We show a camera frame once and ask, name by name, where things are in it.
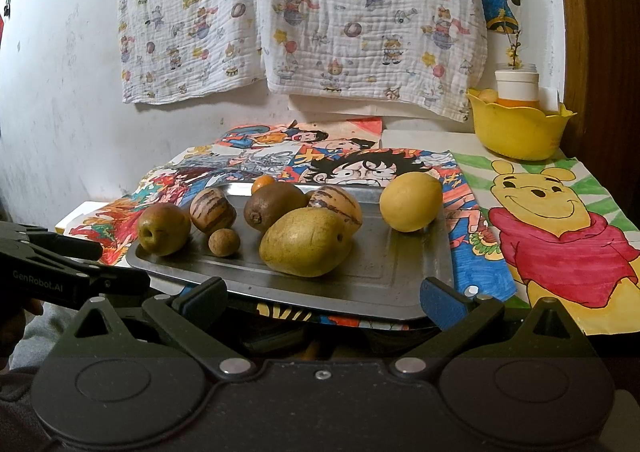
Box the brown russet pear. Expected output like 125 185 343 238
137 203 192 257

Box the large anime collage drawing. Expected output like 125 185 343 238
64 144 518 305

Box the round yellow lemon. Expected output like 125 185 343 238
379 172 444 233

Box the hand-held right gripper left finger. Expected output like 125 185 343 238
65 277 256 379

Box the black yellow printed paper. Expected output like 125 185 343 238
255 301 416 330

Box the yellow bear drawing sheet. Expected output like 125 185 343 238
452 152 640 337

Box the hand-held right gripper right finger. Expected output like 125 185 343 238
387 277 588 378

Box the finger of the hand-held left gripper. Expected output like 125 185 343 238
20 228 103 261
75 268 151 307

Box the striped pepino melon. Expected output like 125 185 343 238
307 185 363 235
189 187 237 235

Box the small anime drawing sheet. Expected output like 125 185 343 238
216 118 386 153

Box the small brown longan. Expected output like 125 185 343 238
208 228 241 257

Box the green yellow mango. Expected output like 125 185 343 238
259 207 353 277

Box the yellow plastic bowl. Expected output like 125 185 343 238
467 88 577 161

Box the grey clothing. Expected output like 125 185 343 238
0 304 81 368

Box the dry flower twig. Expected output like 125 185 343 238
505 29 526 70

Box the brown kiwi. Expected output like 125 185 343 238
243 183 311 233

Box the rectangular metal tray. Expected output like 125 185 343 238
125 182 455 323

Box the white paper card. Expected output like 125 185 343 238
539 86 561 113

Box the wooden door frame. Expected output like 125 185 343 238
552 0 640 237

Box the white printed muslin cloth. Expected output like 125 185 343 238
116 0 266 104
252 0 488 123

